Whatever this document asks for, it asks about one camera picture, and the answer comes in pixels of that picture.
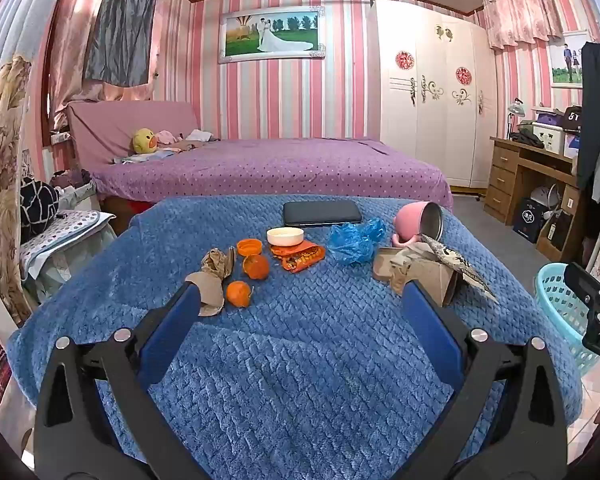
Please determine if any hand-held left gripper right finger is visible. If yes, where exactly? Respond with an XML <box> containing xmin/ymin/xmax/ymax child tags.
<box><xmin>402</xmin><ymin>280</ymin><xmax>568</xmax><ymax>480</ymax></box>

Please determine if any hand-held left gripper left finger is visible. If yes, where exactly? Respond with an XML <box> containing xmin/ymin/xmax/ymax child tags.
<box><xmin>34</xmin><ymin>282</ymin><xmax>203</xmax><ymax>480</ymax></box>

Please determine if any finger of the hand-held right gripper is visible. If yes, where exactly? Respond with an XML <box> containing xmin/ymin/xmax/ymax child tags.
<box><xmin>564</xmin><ymin>262</ymin><xmax>600</xmax><ymax>318</ymax></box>

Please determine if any cyan plastic basket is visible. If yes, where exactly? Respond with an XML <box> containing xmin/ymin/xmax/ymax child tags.
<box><xmin>534</xmin><ymin>262</ymin><xmax>600</xmax><ymax>378</ymax></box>

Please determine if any curled brown cardboard piece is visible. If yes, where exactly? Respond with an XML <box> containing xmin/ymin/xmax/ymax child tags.
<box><xmin>185</xmin><ymin>270</ymin><xmax>226</xmax><ymax>318</ymax></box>

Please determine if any beige paper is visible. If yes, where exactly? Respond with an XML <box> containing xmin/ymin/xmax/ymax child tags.
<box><xmin>390</xmin><ymin>242</ymin><xmax>438</xmax><ymax>293</ymax></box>

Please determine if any black and white patterned paper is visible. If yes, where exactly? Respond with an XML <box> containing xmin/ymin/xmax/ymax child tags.
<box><xmin>422</xmin><ymin>235</ymin><xmax>498</xmax><ymax>301</ymax></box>

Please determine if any orange peel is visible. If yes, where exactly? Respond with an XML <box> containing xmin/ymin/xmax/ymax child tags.
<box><xmin>226</xmin><ymin>280</ymin><xmax>255</xmax><ymax>308</ymax></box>
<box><xmin>242</xmin><ymin>254</ymin><xmax>271</xmax><ymax>281</ymax></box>

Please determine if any brown paper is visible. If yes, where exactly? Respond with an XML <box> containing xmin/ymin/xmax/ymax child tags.
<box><xmin>201</xmin><ymin>246</ymin><xmax>237</xmax><ymax>281</ymax></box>

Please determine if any blue plastic bag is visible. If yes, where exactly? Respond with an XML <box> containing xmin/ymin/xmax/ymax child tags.
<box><xmin>326</xmin><ymin>217</ymin><xmax>387</xmax><ymax>267</ymax></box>

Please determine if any orange snack packet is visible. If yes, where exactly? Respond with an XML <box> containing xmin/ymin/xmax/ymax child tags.
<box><xmin>270</xmin><ymin>240</ymin><xmax>327</xmax><ymax>274</ymax></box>

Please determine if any white shallow bowl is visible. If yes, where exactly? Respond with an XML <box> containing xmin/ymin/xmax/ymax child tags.
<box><xmin>266</xmin><ymin>227</ymin><xmax>305</xmax><ymax>247</ymax></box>

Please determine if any black cardboard box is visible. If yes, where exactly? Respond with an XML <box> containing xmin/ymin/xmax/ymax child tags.
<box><xmin>512</xmin><ymin>197</ymin><xmax>546</xmax><ymax>243</ymax></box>

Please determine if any white fan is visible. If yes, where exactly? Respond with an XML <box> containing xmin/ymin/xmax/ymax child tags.
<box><xmin>530</xmin><ymin>185</ymin><xmax>563</xmax><ymax>216</ymax></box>

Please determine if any pink cup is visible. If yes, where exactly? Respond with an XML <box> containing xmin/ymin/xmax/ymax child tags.
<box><xmin>392</xmin><ymin>201</ymin><xmax>444</xmax><ymax>248</ymax></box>

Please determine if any blue fleece blanket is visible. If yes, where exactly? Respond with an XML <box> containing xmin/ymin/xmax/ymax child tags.
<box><xmin>6</xmin><ymin>195</ymin><xmax>583</xmax><ymax>471</ymax></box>

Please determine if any polka dot cushion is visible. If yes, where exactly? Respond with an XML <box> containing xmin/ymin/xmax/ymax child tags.
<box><xmin>20</xmin><ymin>210</ymin><xmax>116</xmax><ymax>281</ymax></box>

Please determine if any wooden desk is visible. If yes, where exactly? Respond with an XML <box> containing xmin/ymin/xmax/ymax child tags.
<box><xmin>484</xmin><ymin>136</ymin><xmax>581</xmax><ymax>263</ymax></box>

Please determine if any white storage box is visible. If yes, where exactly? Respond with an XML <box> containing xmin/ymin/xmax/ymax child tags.
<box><xmin>532</xmin><ymin>122</ymin><xmax>566</xmax><ymax>155</ymax></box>

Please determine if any dark clothes pile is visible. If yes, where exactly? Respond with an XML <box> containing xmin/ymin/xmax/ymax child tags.
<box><xmin>510</xmin><ymin>129</ymin><xmax>545</xmax><ymax>150</ymax></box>

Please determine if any black phone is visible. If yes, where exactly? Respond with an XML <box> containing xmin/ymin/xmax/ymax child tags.
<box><xmin>283</xmin><ymin>200</ymin><xmax>363</xmax><ymax>227</ymax></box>

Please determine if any black hanging garment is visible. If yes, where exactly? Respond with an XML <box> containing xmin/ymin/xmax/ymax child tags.
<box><xmin>576</xmin><ymin>41</ymin><xmax>600</xmax><ymax>203</ymax></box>

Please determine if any black and white patterned bag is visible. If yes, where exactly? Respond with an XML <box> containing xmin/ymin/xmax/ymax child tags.
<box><xmin>20</xmin><ymin>176</ymin><xmax>60</xmax><ymax>246</ymax></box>

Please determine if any desk lamp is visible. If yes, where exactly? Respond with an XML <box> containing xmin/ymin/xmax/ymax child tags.
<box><xmin>507</xmin><ymin>99</ymin><xmax>526</xmax><ymax>138</ymax></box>

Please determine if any yellow duck plush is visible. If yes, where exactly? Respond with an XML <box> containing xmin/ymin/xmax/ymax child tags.
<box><xmin>132</xmin><ymin>128</ymin><xmax>160</xmax><ymax>155</ymax></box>

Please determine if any purple dotted bed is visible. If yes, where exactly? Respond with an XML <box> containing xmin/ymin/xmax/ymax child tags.
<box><xmin>87</xmin><ymin>137</ymin><xmax>455</xmax><ymax>211</ymax></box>

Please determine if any white wardrobe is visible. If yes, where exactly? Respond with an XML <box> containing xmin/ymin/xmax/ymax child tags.
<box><xmin>367</xmin><ymin>0</ymin><xmax>498</xmax><ymax>190</ymax></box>

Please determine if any pink covered headboard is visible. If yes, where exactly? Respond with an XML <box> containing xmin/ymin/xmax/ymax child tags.
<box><xmin>66</xmin><ymin>101</ymin><xmax>201</xmax><ymax>168</ymax></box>

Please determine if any small couple photo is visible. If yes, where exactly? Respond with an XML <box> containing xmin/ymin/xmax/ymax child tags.
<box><xmin>550</xmin><ymin>35</ymin><xmax>588</xmax><ymax>90</ymax></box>

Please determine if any blue floral curtain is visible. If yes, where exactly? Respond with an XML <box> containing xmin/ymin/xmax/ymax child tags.
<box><xmin>0</xmin><ymin>0</ymin><xmax>76</xmax><ymax>326</ymax></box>

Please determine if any pink floral valance curtain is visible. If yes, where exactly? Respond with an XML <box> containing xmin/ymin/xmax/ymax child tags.
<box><xmin>482</xmin><ymin>0</ymin><xmax>566</xmax><ymax>51</ymax></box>

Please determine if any pink window curtain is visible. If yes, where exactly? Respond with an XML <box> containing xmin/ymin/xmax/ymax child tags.
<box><xmin>50</xmin><ymin>0</ymin><xmax>156</xmax><ymax>126</ymax></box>

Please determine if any grey window curtain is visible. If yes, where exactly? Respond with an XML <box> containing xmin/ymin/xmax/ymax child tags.
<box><xmin>83</xmin><ymin>0</ymin><xmax>159</xmax><ymax>87</ymax></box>

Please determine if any framed wedding photo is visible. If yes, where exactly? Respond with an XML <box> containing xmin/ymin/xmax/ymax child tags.
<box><xmin>218</xmin><ymin>6</ymin><xmax>327</xmax><ymax>64</ymax></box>

